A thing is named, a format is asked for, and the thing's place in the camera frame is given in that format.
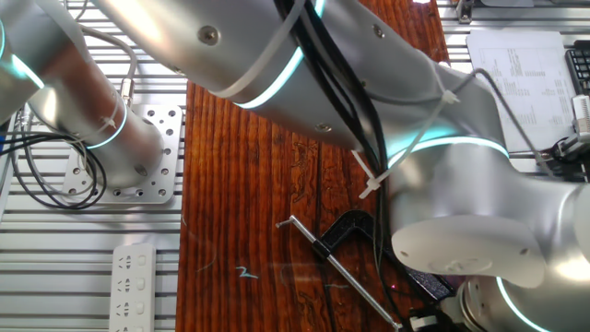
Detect grey metal clamp mount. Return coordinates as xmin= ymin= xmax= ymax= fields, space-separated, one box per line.
xmin=537 ymin=135 xmax=590 ymax=168

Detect white cable tie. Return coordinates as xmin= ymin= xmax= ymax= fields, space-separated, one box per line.
xmin=350 ymin=89 xmax=461 ymax=201
xmin=214 ymin=0 xmax=308 ymax=100

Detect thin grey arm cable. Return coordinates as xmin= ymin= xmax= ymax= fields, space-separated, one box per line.
xmin=363 ymin=67 xmax=555 ymax=177

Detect white power strip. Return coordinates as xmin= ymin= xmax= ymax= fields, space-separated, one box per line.
xmin=108 ymin=243 xmax=159 ymax=332

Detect brown wooden board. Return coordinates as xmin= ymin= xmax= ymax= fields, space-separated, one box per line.
xmin=174 ymin=0 xmax=462 ymax=332

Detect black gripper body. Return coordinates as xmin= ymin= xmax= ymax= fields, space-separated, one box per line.
xmin=431 ymin=302 xmax=467 ymax=332

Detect printed white paper sheets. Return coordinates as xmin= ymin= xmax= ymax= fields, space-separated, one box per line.
xmin=466 ymin=29 xmax=580 ymax=154

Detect grey metal corner bracket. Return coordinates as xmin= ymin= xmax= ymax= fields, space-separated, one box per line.
xmin=455 ymin=0 xmax=476 ymax=25

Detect grey ribbed handheld device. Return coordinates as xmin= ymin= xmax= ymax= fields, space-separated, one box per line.
xmin=571 ymin=93 xmax=590 ymax=137

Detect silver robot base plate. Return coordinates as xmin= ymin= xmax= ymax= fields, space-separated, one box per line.
xmin=60 ymin=103 xmax=184 ymax=206

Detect black base cable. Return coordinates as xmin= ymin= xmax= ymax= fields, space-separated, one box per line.
xmin=0 ymin=124 xmax=109 ymax=211

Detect black computer keyboard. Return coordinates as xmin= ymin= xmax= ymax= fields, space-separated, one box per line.
xmin=564 ymin=40 xmax=590 ymax=96

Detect white plug-in lamp socket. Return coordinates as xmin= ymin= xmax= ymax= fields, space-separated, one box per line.
xmin=408 ymin=314 xmax=439 ymax=332

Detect black C-clamp with steel screw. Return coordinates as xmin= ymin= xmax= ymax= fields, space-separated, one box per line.
xmin=275 ymin=209 xmax=456 ymax=332

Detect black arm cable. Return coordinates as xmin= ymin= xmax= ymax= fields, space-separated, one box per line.
xmin=274 ymin=0 xmax=416 ymax=332
xmin=299 ymin=0 xmax=407 ymax=324

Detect thick grey base cable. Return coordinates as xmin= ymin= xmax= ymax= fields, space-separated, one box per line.
xmin=77 ymin=23 xmax=140 ymax=108

